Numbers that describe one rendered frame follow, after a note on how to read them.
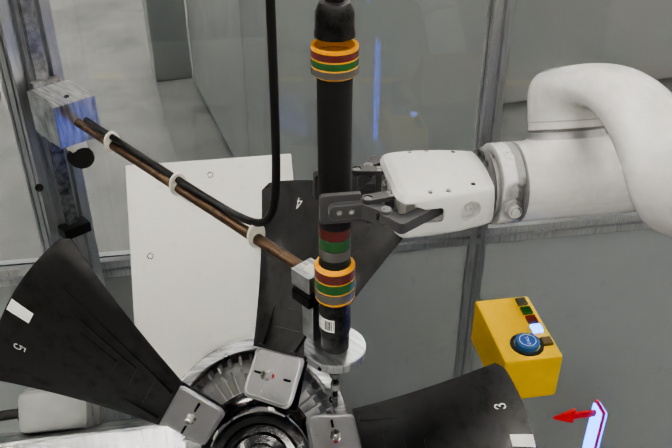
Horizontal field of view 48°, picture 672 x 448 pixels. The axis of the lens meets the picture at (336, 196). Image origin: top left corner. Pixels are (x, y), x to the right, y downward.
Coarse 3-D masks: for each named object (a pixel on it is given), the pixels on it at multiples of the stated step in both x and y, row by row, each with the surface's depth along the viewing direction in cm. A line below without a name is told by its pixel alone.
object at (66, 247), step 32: (64, 256) 88; (32, 288) 90; (64, 288) 89; (96, 288) 88; (0, 320) 92; (32, 320) 91; (64, 320) 90; (96, 320) 89; (128, 320) 88; (0, 352) 93; (32, 352) 93; (64, 352) 92; (96, 352) 90; (128, 352) 89; (32, 384) 95; (64, 384) 94; (96, 384) 93; (128, 384) 91; (160, 384) 90; (160, 416) 94
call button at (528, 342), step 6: (516, 336) 126; (522, 336) 126; (528, 336) 126; (534, 336) 126; (516, 342) 125; (522, 342) 125; (528, 342) 125; (534, 342) 125; (522, 348) 124; (528, 348) 124; (534, 348) 124
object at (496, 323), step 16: (480, 304) 135; (496, 304) 135; (512, 304) 135; (528, 304) 135; (480, 320) 133; (496, 320) 131; (512, 320) 131; (480, 336) 134; (496, 336) 127; (512, 336) 127; (544, 336) 127; (480, 352) 135; (496, 352) 126; (512, 352) 124; (544, 352) 124; (560, 352) 124; (512, 368) 123; (528, 368) 124; (544, 368) 124; (528, 384) 126; (544, 384) 126
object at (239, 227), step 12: (96, 132) 113; (132, 156) 106; (144, 168) 104; (168, 180) 101; (180, 192) 99; (204, 204) 95; (216, 216) 94; (228, 216) 93; (240, 228) 91; (264, 240) 88; (276, 252) 87; (288, 252) 86; (288, 264) 85
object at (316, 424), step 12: (312, 420) 96; (324, 420) 97; (336, 420) 97; (348, 420) 97; (312, 432) 95; (324, 432) 95; (348, 432) 95; (312, 444) 93; (324, 444) 93; (336, 444) 93; (348, 444) 94; (360, 444) 94
